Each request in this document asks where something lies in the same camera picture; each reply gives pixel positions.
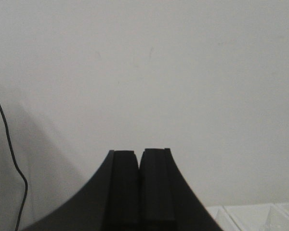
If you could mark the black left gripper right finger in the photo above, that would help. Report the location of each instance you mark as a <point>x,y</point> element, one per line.
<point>156,207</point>

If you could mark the white middle storage bin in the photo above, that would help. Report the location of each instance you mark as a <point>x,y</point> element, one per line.
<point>261,217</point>

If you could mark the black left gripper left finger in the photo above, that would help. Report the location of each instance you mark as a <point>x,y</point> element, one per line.
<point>123,205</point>

